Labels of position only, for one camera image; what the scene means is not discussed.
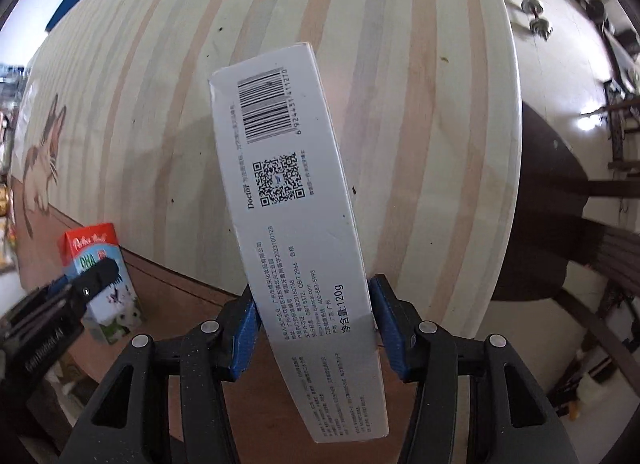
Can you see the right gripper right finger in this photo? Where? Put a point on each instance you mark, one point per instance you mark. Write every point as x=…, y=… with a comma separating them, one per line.
x=510, y=418

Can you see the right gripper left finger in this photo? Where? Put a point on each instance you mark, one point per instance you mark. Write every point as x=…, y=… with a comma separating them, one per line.
x=127, y=417

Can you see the long white toothpaste box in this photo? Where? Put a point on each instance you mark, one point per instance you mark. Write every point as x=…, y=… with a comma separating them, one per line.
x=292, y=216

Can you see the dark wooden chair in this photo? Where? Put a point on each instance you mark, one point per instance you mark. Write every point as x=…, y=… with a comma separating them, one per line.
x=549, y=232

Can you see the pair of small dumbbells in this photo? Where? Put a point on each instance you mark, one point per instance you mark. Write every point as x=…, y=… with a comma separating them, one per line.
x=538, y=25

